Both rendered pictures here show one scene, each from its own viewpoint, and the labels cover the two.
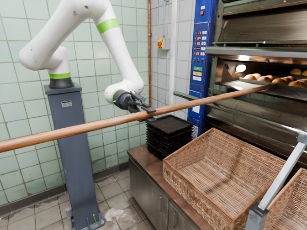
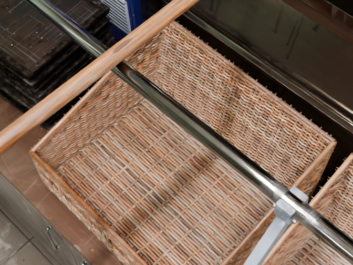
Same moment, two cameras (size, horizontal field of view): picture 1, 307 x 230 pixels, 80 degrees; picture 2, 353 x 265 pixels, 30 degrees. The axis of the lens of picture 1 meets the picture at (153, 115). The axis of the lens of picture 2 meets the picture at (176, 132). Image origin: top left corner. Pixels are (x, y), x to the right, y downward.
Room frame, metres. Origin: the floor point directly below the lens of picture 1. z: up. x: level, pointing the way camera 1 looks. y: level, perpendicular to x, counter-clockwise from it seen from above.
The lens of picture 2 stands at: (0.14, -0.30, 2.08)
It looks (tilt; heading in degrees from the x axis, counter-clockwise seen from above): 57 degrees down; 352
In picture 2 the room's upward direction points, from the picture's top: 5 degrees counter-clockwise
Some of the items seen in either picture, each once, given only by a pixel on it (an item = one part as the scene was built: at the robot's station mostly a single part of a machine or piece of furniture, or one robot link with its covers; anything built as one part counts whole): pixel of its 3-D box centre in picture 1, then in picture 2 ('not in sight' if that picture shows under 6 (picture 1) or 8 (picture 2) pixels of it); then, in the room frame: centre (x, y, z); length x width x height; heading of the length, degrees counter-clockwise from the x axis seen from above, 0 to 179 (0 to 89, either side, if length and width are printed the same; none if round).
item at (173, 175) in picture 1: (219, 171); (176, 162); (0.94, -0.41, 0.72); 0.56 x 0.49 x 0.28; 32
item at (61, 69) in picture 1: (55, 61); not in sight; (1.17, 0.60, 1.36); 0.16 x 0.13 x 0.19; 164
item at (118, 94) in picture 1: (124, 99); not in sight; (0.88, 0.14, 1.20); 0.12 x 0.06 x 0.09; 124
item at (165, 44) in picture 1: (163, 44); not in sight; (1.83, -0.09, 1.46); 0.10 x 0.07 x 0.10; 33
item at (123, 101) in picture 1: (130, 103); not in sight; (0.82, 0.11, 1.20); 0.09 x 0.07 x 0.08; 34
